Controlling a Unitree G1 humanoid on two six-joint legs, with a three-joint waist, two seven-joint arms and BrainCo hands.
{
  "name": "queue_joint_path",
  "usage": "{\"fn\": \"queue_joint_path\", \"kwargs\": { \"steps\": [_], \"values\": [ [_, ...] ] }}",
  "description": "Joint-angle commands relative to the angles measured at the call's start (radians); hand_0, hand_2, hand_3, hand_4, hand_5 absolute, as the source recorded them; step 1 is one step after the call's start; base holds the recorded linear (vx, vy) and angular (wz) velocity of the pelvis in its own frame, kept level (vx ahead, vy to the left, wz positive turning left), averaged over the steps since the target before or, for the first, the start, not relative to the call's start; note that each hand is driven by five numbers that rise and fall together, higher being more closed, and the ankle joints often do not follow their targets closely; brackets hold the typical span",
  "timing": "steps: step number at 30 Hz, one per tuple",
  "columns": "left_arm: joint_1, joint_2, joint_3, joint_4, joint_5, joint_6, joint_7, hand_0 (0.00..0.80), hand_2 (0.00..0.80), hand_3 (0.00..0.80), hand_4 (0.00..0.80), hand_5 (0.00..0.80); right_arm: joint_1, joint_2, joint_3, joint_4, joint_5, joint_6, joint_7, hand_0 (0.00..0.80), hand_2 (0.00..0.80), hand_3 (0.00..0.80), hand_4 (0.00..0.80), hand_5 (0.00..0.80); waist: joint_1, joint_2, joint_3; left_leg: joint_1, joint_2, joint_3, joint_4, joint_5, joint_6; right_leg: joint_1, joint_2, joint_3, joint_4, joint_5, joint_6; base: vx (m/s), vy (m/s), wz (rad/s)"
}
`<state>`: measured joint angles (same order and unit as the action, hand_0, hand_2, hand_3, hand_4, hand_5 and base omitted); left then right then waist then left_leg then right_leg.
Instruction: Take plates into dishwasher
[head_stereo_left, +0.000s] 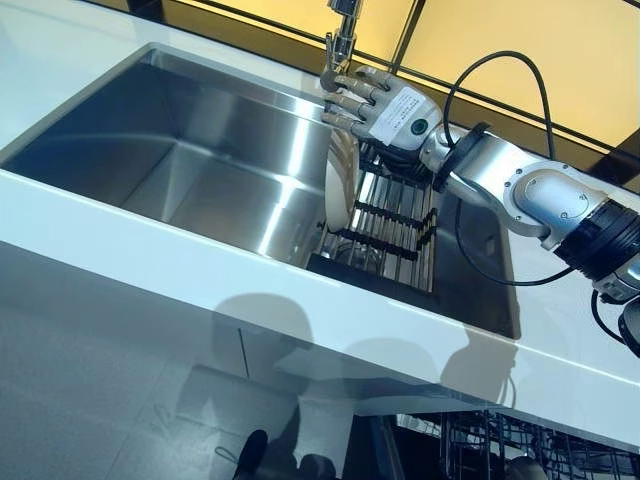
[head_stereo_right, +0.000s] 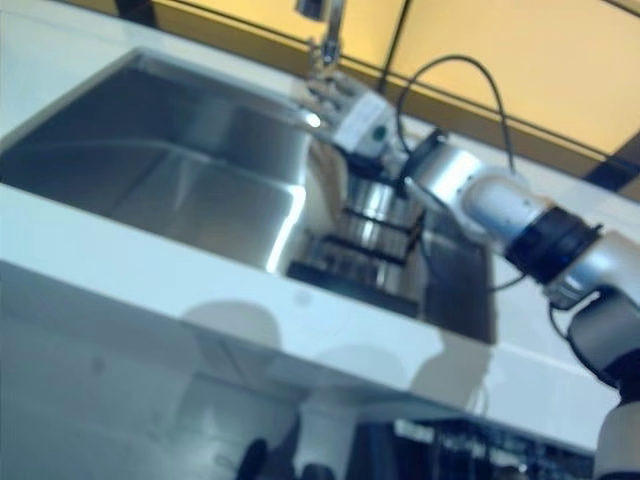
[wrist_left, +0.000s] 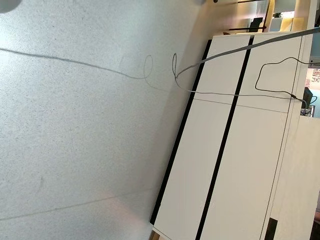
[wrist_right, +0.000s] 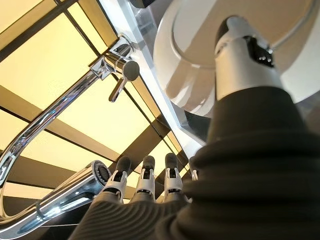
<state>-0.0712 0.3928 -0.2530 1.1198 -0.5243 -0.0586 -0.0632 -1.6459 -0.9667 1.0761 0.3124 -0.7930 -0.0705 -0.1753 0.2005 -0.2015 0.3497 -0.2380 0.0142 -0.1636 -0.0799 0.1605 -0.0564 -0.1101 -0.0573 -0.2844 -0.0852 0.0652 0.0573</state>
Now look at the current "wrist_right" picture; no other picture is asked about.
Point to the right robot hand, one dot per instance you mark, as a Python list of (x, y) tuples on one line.
[(250, 175)]

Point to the cream ceramic plate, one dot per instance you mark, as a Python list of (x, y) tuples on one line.
[(190, 45)]

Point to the chrome pull-down kitchen faucet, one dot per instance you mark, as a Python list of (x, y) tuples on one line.
[(75, 90)]

